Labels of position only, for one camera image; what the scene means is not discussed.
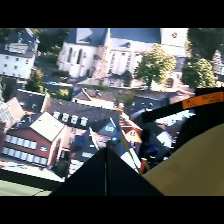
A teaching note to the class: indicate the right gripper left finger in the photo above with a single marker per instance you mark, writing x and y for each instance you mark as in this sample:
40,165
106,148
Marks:
90,181

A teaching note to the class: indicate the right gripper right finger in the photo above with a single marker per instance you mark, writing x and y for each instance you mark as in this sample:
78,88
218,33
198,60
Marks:
125,183

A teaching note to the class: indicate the khaki garment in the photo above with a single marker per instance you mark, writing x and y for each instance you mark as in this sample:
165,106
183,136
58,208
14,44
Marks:
196,166

